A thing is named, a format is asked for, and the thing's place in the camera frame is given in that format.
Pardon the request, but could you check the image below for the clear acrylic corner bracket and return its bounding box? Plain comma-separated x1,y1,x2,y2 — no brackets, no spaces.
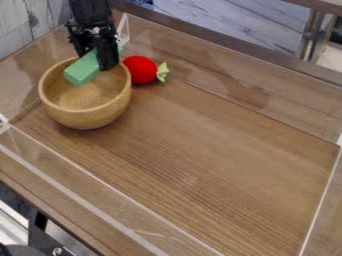
116,13,130,47

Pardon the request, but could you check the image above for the clear acrylic barrier wall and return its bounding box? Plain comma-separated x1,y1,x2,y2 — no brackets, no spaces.
0,115,223,256

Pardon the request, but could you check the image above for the black table leg bracket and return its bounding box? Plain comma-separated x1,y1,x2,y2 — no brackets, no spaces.
0,209,78,256

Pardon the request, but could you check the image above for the red plush strawberry toy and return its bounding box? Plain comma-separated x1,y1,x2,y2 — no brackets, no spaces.
123,56,170,85

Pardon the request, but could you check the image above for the metal table leg background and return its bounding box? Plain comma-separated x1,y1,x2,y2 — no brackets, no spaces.
298,10,338,63

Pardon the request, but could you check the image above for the green rectangular block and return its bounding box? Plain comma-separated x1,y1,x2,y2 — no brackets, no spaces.
63,50,100,87

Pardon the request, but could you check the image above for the brown wooden bowl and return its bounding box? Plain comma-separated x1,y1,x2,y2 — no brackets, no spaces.
38,58,132,130

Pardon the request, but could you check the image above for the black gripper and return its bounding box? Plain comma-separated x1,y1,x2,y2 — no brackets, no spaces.
66,0,119,71

